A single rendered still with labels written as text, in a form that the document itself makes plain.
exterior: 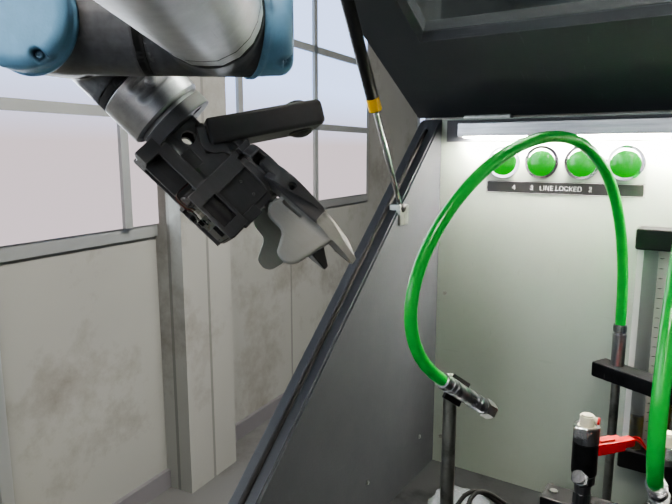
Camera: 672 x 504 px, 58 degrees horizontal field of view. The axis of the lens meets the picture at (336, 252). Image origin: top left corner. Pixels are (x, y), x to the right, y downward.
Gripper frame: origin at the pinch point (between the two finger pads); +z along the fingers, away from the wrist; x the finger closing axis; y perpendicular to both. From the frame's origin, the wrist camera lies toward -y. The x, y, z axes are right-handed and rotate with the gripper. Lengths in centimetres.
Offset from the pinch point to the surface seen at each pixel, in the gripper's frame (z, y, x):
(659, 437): 26.7, -2.5, 18.2
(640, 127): 22, -46, -5
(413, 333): 11.8, 0.4, 0.2
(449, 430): 25.6, 3.6, -6.5
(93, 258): -28, 10, -171
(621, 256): 31.1, -29.9, -5.9
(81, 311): -18, 26, -171
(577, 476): 36.8, -0.8, 1.5
